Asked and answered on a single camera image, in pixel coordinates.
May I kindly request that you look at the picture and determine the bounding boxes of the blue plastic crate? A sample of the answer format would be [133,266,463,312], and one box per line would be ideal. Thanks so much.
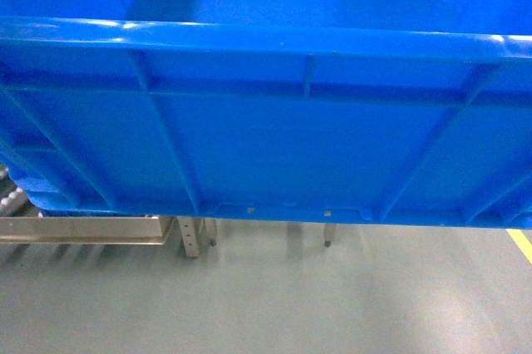
[1,0,531,229]

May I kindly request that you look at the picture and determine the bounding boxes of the steel roller shelf rack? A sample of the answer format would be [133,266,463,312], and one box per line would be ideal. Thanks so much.
[0,162,337,262]

